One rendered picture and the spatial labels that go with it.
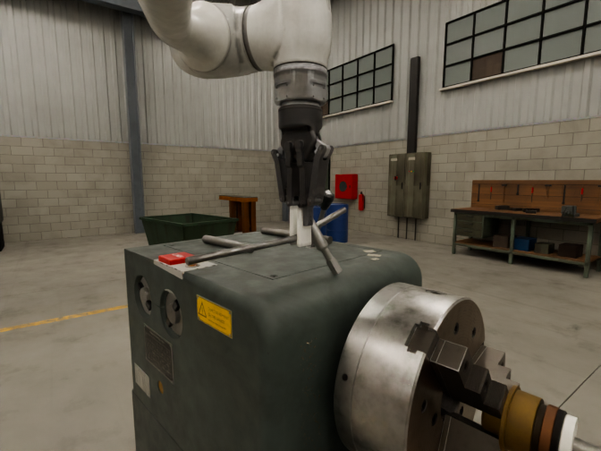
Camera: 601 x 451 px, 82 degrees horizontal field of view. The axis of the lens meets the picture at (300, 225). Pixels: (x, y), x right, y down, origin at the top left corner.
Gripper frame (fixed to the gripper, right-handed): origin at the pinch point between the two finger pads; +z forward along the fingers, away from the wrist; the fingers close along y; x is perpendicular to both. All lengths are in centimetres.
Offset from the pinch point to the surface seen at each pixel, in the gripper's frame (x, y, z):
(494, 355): 22.9, 26.2, 23.3
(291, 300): -7.6, 5.6, 10.4
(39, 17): 129, -972, -379
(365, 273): 12.7, 5.3, 10.2
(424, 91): 731, -333, -208
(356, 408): -3.7, 15.4, 25.6
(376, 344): -0.1, 16.3, 16.6
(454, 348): 4.5, 25.9, 15.3
